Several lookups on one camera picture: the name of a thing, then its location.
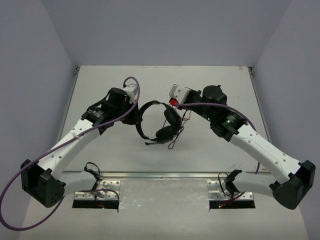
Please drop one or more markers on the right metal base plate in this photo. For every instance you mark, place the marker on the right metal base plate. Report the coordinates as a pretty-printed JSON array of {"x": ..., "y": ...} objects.
[{"x": 215, "y": 193}]

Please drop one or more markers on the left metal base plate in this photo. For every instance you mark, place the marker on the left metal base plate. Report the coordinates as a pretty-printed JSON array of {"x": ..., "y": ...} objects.
[{"x": 106, "y": 190}]

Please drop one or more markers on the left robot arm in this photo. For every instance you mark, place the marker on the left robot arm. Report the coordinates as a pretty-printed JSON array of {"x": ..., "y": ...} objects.
[{"x": 45, "y": 180}]

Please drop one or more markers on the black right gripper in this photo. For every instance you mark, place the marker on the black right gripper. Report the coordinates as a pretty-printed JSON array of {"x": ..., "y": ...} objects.
[{"x": 194, "y": 92}]

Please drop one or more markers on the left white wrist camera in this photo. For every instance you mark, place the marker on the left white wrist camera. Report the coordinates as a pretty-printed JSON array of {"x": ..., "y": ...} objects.
[{"x": 132, "y": 91}]

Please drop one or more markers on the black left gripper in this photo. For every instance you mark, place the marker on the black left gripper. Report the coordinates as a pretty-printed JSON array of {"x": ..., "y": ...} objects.
[{"x": 135, "y": 115}]

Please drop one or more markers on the black headphones with cable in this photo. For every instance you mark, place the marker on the black headphones with cable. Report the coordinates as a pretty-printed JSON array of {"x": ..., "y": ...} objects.
[{"x": 163, "y": 131}]

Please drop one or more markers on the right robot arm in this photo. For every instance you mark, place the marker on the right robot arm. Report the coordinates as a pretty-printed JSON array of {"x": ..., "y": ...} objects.
[{"x": 289, "y": 179}]

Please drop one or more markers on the aluminium table front rail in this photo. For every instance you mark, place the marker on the aluminium table front rail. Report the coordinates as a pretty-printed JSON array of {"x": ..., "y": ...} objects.
[{"x": 158, "y": 175}]

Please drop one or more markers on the metal base plate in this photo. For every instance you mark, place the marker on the metal base plate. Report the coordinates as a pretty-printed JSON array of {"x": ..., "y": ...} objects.
[
  {"x": 106, "y": 190},
  {"x": 215, "y": 193}
]

